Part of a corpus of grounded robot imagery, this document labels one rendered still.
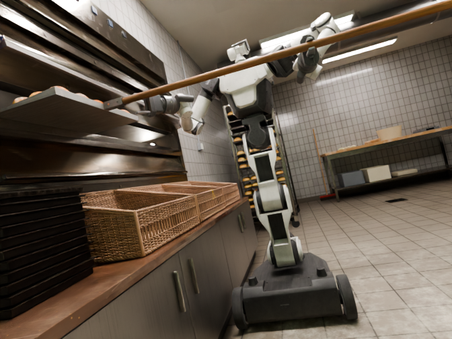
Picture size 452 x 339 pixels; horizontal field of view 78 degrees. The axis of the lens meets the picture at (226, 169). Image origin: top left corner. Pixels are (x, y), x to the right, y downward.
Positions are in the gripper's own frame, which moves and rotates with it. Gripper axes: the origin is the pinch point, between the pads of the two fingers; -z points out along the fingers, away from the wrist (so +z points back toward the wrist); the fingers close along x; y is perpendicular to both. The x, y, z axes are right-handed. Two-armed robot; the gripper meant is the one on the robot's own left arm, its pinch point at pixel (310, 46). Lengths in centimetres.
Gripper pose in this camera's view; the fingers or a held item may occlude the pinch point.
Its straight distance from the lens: 119.1
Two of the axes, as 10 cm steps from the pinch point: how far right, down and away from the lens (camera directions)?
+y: -9.5, 2.1, 2.2
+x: 2.1, 9.8, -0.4
